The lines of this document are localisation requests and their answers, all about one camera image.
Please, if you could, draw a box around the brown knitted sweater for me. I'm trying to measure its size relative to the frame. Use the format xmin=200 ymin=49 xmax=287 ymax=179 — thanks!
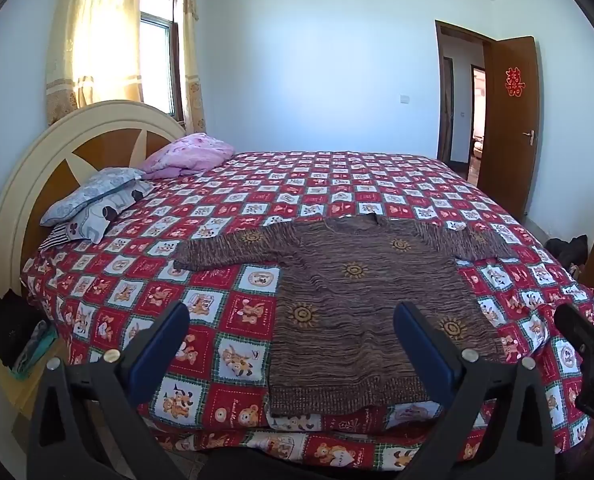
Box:
xmin=173 ymin=214 xmax=520 ymax=418

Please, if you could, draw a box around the brown wooden door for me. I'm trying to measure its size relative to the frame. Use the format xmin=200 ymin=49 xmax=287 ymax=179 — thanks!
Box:
xmin=477 ymin=36 xmax=542 ymax=216

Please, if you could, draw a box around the cream and wood headboard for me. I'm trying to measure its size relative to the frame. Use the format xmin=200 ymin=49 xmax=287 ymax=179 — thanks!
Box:
xmin=0 ymin=100 xmax=188 ymax=311

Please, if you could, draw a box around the grey patterned pillow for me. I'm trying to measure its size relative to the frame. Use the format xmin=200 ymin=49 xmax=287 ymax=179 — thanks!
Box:
xmin=40 ymin=167 xmax=155 ymax=243

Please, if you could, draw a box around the wide yellow curtain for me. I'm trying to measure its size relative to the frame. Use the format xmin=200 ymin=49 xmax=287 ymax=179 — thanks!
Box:
xmin=45 ymin=0 xmax=145 ymax=126

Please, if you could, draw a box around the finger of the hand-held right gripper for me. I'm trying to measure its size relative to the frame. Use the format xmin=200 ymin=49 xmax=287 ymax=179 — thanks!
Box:
xmin=554 ymin=302 xmax=594 ymax=361

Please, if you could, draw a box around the red checkered printed bedspread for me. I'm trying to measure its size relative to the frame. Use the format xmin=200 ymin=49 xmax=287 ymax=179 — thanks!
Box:
xmin=21 ymin=150 xmax=594 ymax=471

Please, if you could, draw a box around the dark wooden door frame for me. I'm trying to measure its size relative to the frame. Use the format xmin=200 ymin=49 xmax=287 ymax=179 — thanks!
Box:
xmin=435 ymin=20 xmax=492 ymax=166

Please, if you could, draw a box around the red paper door decoration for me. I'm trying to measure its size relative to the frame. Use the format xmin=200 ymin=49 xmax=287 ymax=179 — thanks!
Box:
xmin=504 ymin=66 xmax=526 ymax=97

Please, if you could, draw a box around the narrow yellow curtain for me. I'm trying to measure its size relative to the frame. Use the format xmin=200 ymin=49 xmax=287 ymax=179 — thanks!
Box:
xmin=177 ymin=0 xmax=206 ymax=135

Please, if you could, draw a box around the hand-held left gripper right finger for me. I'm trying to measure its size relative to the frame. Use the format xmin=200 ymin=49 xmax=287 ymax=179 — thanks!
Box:
xmin=393 ymin=302 xmax=570 ymax=480

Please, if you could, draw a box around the black bag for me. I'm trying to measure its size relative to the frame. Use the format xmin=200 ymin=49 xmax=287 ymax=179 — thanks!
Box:
xmin=546 ymin=235 xmax=588 ymax=271

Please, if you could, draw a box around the teal cloth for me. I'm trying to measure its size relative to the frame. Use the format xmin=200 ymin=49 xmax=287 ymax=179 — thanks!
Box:
xmin=12 ymin=320 xmax=58 ymax=379

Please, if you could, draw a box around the striped pillow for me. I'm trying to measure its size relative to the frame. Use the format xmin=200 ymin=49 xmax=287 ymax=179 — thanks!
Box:
xmin=39 ymin=225 xmax=74 ymax=251

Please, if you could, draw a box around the window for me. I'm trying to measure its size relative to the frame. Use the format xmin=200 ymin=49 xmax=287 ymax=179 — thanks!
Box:
xmin=139 ymin=0 xmax=185 ymax=121

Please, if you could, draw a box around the light wooden nightstand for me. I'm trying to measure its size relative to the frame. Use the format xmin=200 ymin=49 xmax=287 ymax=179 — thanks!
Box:
xmin=0 ymin=335 xmax=72 ymax=421

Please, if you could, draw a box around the black cloth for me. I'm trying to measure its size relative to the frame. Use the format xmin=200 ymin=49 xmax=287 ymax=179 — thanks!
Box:
xmin=0 ymin=290 xmax=48 ymax=368

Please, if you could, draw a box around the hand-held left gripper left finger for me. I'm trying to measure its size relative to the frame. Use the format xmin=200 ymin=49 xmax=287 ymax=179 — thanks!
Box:
xmin=27 ymin=302 xmax=192 ymax=480

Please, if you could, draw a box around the pink pillow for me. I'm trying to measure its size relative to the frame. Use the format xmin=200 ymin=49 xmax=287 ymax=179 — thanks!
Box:
xmin=142 ymin=133 xmax=236 ymax=180

